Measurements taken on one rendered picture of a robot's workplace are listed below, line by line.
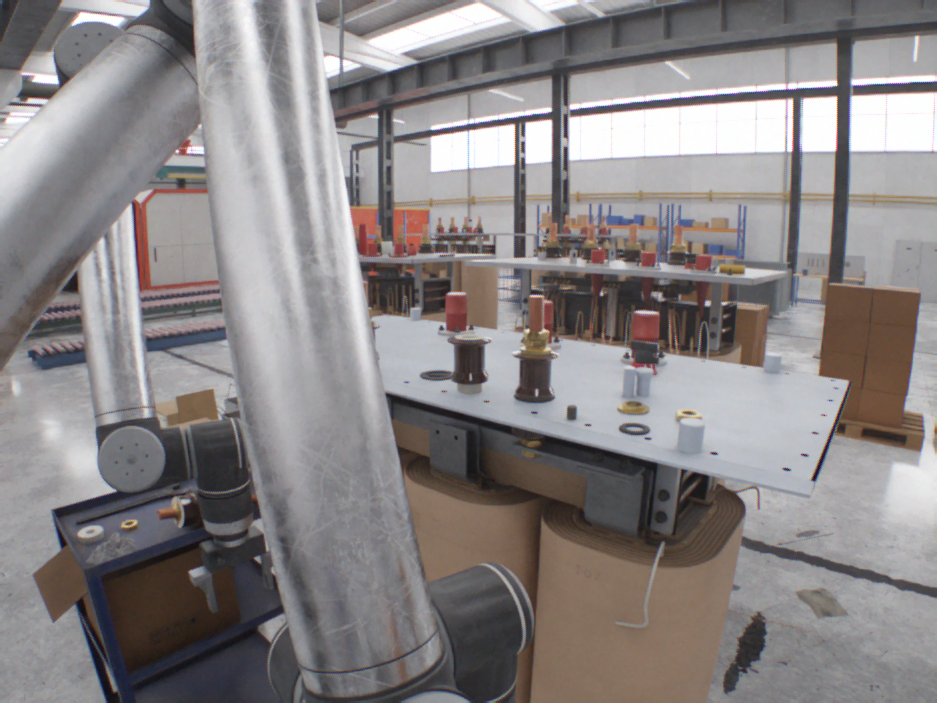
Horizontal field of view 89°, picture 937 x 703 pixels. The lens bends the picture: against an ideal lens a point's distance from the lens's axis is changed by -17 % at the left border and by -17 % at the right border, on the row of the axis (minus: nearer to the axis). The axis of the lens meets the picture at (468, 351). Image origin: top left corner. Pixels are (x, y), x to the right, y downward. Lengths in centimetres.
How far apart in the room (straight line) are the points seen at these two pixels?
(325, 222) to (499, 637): 43
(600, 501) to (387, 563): 85
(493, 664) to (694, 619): 72
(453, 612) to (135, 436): 59
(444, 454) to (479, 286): 694
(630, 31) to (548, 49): 159
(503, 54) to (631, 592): 1083
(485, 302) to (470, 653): 786
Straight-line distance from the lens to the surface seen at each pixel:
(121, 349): 100
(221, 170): 41
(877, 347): 565
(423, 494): 145
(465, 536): 141
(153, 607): 183
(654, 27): 1005
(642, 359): 140
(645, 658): 130
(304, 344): 36
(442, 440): 140
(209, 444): 114
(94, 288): 103
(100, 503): 206
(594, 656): 134
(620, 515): 117
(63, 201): 61
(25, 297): 60
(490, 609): 60
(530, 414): 106
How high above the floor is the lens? 169
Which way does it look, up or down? 12 degrees down
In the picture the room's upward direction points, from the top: straight up
